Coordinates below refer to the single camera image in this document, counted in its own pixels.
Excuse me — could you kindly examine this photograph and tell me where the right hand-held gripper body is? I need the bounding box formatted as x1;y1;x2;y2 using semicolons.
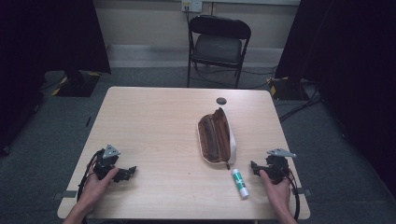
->
261;147;297;185

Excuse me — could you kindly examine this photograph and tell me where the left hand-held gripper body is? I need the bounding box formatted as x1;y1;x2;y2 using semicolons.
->
92;144;121;181

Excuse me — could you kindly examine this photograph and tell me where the black floor cable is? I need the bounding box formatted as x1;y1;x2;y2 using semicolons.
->
190;62;278;91
278;83;323;123

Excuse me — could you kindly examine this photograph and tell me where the white wall socket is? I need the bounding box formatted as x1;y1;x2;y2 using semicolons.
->
181;0;204;14

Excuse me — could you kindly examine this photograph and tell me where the black folding chair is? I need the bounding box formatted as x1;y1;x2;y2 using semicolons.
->
186;14;252;90

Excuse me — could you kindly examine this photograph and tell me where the black curtain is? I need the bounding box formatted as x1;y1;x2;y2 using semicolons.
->
275;0;396;200

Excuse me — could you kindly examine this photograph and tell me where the brown and white pencil case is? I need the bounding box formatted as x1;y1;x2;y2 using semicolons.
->
196;106;237;171

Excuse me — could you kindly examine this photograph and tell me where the white and green glue stick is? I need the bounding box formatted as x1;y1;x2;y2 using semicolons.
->
231;168;250;200

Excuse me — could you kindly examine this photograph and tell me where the person's right hand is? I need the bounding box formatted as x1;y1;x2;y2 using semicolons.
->
259;169;292;211

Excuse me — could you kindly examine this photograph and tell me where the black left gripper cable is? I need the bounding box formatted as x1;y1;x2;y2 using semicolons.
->
76;148;106;203

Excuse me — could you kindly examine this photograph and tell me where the person's left hand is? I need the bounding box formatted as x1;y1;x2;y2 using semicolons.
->
79;157;120;213

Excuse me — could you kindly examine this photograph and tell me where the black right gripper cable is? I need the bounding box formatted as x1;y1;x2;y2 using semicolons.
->
281;164;301;221

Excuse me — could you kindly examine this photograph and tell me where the grey table edge bracket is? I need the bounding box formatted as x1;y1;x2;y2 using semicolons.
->
292;188;313;197

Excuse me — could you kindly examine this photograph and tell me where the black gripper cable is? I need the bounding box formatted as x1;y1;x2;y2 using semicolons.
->
76;148;106;203
281;164;301;221

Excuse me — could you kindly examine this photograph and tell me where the black stand base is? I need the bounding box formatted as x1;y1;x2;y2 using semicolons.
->
50;70;102;98
266;76;312;102

